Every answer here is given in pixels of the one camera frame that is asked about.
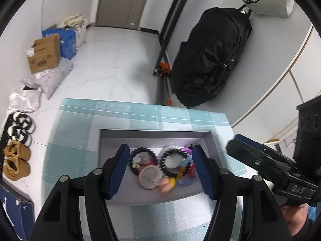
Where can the blue box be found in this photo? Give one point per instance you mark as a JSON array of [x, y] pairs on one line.
[[68, 44]]

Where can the small clear charm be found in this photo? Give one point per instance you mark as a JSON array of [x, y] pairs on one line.
[[136, 162]]

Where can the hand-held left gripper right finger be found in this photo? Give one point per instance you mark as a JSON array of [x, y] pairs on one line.
[[206, 173]]

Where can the white tote bag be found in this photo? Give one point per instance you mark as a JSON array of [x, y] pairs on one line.
[[75, 26]]

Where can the person's right hand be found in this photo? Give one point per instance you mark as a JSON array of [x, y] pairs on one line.
[[294, 214]]

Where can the person's right forearm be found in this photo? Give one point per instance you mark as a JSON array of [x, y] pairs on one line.
[[304, 233]]

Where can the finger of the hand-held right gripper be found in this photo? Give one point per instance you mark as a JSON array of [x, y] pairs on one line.
[[247, 157], [260, 146]]

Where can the brown cardboard carton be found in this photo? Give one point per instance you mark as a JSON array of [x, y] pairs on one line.
[[44, 54]]

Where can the black tripod stand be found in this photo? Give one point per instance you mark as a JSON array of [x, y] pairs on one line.
[[164, 55]]

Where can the grey cardboard box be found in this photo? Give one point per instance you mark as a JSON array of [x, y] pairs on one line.
[[155, 195]]

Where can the teal plaid tablecloth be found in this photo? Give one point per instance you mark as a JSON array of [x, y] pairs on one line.
[[75, 130]]

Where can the black white slipper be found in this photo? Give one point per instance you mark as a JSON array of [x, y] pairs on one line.
[[23, 121], [18, 135]]

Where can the black backpack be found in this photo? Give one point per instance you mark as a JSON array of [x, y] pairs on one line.
[[210, 57]]

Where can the blue shopping bag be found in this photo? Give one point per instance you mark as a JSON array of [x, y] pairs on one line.
[[51, 33]]

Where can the dark blue shoebox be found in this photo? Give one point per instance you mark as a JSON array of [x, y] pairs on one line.
[[15, 210]]

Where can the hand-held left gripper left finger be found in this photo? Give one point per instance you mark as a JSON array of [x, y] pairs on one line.
[[117, 173]]

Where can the grey round pin badge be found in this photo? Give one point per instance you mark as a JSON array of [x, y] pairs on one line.
[[150, 178]]

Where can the grey plastic parcel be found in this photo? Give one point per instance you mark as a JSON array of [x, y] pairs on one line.
[[30, 81], [56, 77]]

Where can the brown door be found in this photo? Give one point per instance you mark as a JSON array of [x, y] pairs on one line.
[[120, 2]]

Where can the brown suede shoe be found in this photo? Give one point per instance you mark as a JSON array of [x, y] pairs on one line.
[[16, 169], [17, 150]]

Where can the white pink round badge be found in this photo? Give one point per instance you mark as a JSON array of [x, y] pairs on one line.
[[173, 161]]

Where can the white plastic parcel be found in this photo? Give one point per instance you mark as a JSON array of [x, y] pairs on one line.
[[23, 101]]

